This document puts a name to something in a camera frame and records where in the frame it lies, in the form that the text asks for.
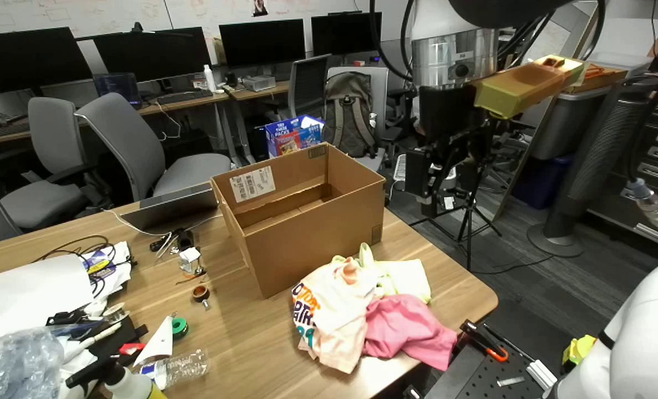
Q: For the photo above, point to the white paper pile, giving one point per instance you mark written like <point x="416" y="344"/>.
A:
<point x="35" y="292"/>

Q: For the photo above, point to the grey laptop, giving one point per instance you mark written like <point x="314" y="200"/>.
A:
<point x="173" y="211"/>

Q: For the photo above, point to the clear plastic bottle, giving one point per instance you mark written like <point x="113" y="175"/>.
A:
<point x="175" y="372"/>

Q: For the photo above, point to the blue snack bag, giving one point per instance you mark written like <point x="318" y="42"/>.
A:
<point x="293" y="134"/>

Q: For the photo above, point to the yellow-green cloth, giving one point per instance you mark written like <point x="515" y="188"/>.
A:
<point x="392" y="278"/>

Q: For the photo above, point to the black camera tripod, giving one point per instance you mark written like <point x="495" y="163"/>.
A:
<point x="445" y="179"/>

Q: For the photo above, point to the brown cardboard box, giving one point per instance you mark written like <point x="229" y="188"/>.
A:
<point x="297" y="211"/>

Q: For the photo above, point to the pink cloth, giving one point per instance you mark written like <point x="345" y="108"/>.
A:
<point x="402" y="324"/>

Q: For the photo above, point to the grey office chair near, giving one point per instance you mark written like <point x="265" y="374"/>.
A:
<point x="139" y="151"/>

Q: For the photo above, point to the orange handled tool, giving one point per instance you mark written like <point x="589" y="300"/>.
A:
<point x="485" y="343"/>

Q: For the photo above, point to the green tape roll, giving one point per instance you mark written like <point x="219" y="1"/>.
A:
<point x="179" y="327"/>

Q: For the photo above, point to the grey office chair left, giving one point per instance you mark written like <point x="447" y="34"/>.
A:
<point x="57" y="150"/>

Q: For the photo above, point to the olive grey backpack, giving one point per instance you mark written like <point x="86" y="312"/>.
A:
<point x="349" y="105"/>

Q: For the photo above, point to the small brown tape roll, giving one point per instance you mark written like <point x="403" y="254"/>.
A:
<point x="200" y="296"/>

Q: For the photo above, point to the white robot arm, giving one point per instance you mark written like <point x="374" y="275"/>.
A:
<point x="623" y="362"/>

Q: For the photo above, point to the black monitor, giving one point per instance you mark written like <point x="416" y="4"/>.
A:
<point x="342" y="34"/>
<point x="37" y="58"/>
<point x="262" y="43"/>
<point x="153" y="55"/>

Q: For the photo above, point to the crumpled clear plastic bag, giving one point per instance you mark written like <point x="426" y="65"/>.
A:
<point x="29" y="365"/>

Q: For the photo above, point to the peach printed t-shirt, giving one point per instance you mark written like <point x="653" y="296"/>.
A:
<point x="329" y="312"/>

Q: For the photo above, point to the grey office chair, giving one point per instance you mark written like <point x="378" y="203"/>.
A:
<point x="139" y="151"/>
<point x="57" y="150"/>

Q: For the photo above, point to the black monitor far left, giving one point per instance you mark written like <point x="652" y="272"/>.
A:
<point x="37" y="58"/>

